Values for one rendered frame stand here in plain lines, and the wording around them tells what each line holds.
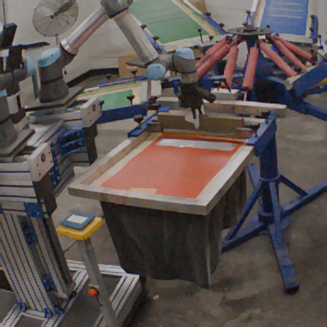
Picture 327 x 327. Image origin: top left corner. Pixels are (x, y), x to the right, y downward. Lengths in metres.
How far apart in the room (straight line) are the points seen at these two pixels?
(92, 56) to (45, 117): 5.58
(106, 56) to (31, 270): 5.60
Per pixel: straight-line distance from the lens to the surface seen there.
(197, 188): 2.01
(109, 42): 7.68
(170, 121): 2.46
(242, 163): 2.09
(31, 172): 1.89
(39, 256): 2.48
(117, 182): 2.15
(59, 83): 2.34
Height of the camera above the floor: 1.86
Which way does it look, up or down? 24 degrees down
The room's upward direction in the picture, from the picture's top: 9 degrees counter-clockwise
